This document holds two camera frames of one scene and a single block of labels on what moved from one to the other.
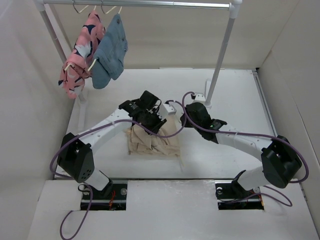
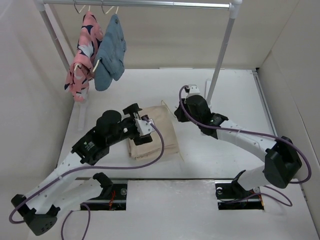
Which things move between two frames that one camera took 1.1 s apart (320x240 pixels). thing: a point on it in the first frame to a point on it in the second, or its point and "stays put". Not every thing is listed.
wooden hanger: [94, 61] to [100, 60]
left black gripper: [155, 128] to [139, 139]
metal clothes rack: [235, 7] stays put
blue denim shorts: [110, 55] stays put
